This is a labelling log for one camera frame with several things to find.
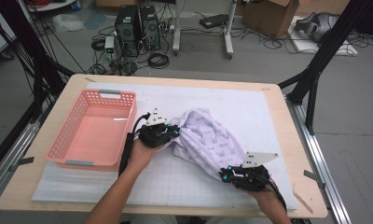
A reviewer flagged crumpled clear plastic bag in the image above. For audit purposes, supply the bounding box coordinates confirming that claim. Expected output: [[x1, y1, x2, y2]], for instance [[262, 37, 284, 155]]
[[52, 12, 86, 34]]

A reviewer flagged brown cardboard box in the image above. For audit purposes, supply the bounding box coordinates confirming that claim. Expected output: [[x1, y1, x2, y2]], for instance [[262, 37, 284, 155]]
[[296, 0, 352, 17], [242, 0, 300, 39], [95, 0, 139, 7]]

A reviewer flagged coiled black cable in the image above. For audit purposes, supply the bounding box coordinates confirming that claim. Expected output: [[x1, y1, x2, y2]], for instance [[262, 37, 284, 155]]
[[147, 52, 171, 70], [90, 63, 108, 76], [90, 37, 106, 52]]

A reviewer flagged grey metal bracket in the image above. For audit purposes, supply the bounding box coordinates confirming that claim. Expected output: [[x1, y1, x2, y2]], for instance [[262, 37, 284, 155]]
[[8, 157, 35, 173], [303, 169, 326, 189]]

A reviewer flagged pink plastic basket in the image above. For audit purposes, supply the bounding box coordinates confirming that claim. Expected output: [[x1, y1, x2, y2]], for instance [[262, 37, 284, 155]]
[[45, 88, 138, 172]]

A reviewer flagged person's right hand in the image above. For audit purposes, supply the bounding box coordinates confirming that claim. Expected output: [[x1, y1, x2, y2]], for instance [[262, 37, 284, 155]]
[[247, 185, 284, 208]]

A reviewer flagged black flat device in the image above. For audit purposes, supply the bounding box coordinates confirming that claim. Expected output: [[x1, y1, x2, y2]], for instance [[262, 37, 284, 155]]
[[199, 13, 229, 30]]

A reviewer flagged white floor board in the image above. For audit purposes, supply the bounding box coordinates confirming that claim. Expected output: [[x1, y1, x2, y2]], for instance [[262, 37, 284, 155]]
[[288, 15, 359, 57]]

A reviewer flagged lilac printed towel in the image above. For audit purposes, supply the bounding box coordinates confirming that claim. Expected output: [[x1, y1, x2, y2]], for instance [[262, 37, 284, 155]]
[[169, 107, 248, 181]]

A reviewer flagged aluminium rail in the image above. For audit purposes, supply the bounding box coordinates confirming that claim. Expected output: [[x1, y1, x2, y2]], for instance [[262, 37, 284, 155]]
[[0, 102, 52, 203], [285, 94, 352, 224]]

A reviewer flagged black metal frame stand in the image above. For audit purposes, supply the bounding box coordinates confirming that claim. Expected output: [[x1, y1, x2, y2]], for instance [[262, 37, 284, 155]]
[[277, 0, 373, 136], [0, 0, 76, 124]]

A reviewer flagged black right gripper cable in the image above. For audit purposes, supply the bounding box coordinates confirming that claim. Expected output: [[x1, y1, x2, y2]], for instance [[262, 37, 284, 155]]
[[267, 176, 289, 213]]

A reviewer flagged black computer tower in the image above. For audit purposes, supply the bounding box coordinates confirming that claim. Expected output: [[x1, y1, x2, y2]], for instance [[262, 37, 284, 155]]
[[140, 5, 161, 50], [114, 5, 142, 58]]

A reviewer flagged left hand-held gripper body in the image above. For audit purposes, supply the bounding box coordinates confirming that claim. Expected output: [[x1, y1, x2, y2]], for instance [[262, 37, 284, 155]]
[[137, 107, 174, 149]]

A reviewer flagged thin wooden stick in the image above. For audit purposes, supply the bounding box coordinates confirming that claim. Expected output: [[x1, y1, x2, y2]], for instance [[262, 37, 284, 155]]
[[293, 190, 314, 215]]

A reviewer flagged small white power box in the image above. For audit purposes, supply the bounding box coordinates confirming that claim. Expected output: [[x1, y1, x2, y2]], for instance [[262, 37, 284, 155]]
[[104, 35, 116, 54]]

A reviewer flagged grey rounded device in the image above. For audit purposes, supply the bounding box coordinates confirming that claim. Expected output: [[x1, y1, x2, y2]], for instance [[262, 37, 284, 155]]
[[295, 12, 340, 43]]

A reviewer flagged white metal stand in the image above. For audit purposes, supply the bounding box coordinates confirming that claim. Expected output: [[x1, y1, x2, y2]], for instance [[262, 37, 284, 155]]
[[172, 0, 239, 60]]

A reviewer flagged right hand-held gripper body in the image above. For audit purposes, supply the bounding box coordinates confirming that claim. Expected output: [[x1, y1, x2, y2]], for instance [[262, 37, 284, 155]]
[[231, 151, 280, 192]]

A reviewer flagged white grid mat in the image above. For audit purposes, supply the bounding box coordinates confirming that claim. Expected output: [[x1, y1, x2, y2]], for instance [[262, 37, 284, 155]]
[[31, 81, 297, 210]]

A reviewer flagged round white table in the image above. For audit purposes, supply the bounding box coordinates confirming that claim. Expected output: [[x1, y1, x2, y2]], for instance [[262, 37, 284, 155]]
[[25, 0, 80, 13]]

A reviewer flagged blue-grey floor sheet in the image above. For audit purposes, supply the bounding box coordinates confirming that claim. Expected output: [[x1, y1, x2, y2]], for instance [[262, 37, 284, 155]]
[[83, 10, 108, 31]]

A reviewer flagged person's left hand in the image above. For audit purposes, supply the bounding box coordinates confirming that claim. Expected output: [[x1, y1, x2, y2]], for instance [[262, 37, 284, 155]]
[[129, 138, 168, 175]]

